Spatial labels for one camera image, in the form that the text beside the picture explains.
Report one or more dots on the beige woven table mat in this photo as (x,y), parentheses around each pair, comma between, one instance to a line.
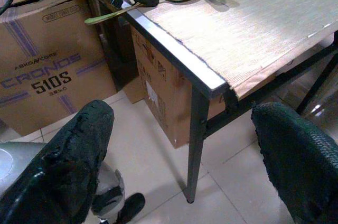
(237,33)

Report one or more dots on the metal frame table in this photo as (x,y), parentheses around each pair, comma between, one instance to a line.
(195,139)

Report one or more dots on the plain brown cardboard box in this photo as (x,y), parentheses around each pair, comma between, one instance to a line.
(163,86)

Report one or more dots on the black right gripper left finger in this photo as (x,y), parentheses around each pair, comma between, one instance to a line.
(66,160)

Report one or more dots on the large printed cardboard box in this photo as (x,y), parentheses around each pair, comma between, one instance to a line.
(52,49)

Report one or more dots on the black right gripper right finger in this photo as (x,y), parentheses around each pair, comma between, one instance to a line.
(301,160)

